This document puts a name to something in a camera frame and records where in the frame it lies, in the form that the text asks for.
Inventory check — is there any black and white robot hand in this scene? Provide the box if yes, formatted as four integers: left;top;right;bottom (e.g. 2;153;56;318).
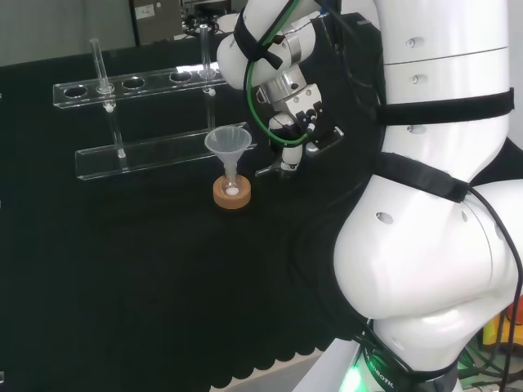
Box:
267;83;345;181

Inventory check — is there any translucent plastic funnel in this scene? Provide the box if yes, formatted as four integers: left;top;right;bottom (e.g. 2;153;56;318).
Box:
203;125;251;189

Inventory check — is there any clear acrylic funnel stand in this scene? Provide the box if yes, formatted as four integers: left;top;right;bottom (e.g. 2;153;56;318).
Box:
52;24;259;181

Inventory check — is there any small clear round-bottom flask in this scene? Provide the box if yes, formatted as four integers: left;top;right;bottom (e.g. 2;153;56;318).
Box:
221;173;243;198

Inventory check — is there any grey cabinet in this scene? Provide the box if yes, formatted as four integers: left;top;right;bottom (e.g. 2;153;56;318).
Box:
129;0;186;47

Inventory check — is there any black bench cloth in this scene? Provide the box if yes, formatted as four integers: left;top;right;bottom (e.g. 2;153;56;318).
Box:
0;11;523;391

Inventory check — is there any yellow stop button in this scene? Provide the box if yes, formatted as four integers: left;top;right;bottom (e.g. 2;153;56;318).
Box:
481;310;523;350

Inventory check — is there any green cable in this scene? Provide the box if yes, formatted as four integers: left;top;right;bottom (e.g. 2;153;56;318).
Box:
244;0;316;147

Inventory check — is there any cork ring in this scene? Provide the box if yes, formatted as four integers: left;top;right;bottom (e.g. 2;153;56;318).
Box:
212;174;253;211

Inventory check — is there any black cable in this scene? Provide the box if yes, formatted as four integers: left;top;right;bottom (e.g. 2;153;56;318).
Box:
465;185;523;389

